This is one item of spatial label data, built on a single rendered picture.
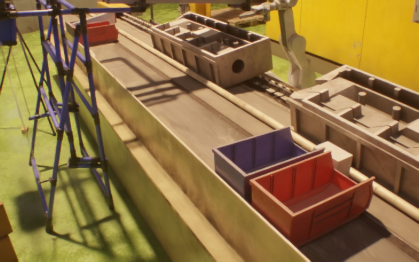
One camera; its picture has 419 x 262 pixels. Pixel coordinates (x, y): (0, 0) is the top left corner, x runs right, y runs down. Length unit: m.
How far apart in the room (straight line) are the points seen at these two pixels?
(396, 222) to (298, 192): 0.32
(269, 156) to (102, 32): 2.20
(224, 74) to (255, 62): 0.21
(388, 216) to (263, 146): 0.48
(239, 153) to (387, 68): 3.05
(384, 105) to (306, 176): 0.54
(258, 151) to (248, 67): 0.90
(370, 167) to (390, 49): 2.82
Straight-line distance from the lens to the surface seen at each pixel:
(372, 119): 1.49
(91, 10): 2.04
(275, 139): 1.39
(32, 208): 2.70
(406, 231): 1.27
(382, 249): 1.18
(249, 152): 1.34
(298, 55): 3.43
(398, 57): 4.11
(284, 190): 1.21
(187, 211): 1.50
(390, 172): 1.36
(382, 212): 1.32
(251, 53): 2.17
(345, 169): 1.39
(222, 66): 2.09
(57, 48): 2.07
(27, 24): 8.27
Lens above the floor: 1.52
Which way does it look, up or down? 27 degrees down
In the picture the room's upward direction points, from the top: 1 degrees counter-clockwise
